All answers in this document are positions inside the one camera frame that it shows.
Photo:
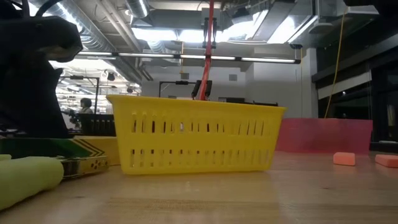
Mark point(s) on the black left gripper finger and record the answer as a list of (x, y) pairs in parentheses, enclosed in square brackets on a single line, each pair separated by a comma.
[(28, 118)]

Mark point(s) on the green yellow crayon box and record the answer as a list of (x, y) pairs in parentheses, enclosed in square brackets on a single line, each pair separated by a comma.
[(99, 146)]

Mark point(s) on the yellow slotted plastic basket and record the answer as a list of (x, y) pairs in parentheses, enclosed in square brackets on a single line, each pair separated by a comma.
[(192, 112)]

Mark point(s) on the pink eraser block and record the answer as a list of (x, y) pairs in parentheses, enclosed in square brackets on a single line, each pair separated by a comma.
[(387, 160), (344, 159)]

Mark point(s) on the black background robot arm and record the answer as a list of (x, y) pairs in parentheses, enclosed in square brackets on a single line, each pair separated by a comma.
[(73, 117)]

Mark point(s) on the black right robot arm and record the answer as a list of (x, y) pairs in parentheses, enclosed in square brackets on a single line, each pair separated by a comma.
[(373, 4)]

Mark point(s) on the person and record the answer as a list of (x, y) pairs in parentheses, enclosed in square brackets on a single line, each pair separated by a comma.
[(84, 105)]

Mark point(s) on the black slotted plastic basket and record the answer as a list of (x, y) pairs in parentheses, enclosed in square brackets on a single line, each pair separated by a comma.
[(99, 124)]

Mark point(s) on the long overhead light bar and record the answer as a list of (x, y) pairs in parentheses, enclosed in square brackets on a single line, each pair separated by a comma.
[(149, 55)]

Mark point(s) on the black clamp with short legs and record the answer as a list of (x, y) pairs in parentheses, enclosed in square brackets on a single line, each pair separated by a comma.
[(196, 88)]

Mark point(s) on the black clamp with long legs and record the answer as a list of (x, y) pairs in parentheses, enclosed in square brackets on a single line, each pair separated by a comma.
[(205, 31)]

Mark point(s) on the red pole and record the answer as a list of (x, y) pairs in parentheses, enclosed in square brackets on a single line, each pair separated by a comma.
[(207, 62)]

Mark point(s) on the black background equipment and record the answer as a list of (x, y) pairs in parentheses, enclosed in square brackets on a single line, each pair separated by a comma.
[(231, 100)]

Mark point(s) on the pink plastic bin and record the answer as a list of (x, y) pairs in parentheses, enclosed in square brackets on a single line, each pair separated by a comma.
[(323, 135)]

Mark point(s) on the tall black rig frame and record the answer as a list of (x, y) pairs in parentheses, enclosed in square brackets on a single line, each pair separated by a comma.
[(97, 93)]

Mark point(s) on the low black rig frame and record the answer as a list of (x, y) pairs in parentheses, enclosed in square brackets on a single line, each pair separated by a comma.
[(177, 82)]

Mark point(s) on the grey square wall vent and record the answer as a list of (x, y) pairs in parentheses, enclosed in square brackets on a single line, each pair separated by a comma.
[(232, 77), (184, 76)]

